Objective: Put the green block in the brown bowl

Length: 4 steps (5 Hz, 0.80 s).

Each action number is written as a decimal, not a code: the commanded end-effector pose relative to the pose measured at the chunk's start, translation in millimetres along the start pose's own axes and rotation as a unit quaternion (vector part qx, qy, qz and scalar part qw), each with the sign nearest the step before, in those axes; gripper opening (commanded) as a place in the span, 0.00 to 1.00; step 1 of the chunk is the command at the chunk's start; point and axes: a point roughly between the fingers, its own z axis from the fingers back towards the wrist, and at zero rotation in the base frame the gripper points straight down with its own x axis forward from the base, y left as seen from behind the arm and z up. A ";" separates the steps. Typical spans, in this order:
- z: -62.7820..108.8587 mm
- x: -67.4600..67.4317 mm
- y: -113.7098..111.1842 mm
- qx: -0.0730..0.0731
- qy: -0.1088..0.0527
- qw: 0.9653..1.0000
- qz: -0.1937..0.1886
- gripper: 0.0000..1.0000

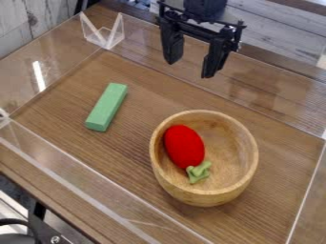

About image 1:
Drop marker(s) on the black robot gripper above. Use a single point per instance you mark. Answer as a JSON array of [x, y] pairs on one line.
[[204, 20]]

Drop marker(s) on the green rectangular block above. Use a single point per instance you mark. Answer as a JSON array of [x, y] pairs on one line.
[[105, 107]]

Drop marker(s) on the brown wooden bowl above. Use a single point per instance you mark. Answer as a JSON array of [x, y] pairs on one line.
[[229, 149]]

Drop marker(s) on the red plush strawberry toy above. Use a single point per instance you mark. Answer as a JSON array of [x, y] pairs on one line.
[[184, 148]]

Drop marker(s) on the black metal table leg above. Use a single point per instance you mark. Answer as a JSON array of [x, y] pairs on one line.
[[42, 232]]

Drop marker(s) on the clear acrylic corner bracket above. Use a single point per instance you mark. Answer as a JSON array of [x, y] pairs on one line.
[[103, 37]]

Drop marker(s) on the clear acrylic tray wall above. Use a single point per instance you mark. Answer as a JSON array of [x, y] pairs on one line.
[[109, 214]]

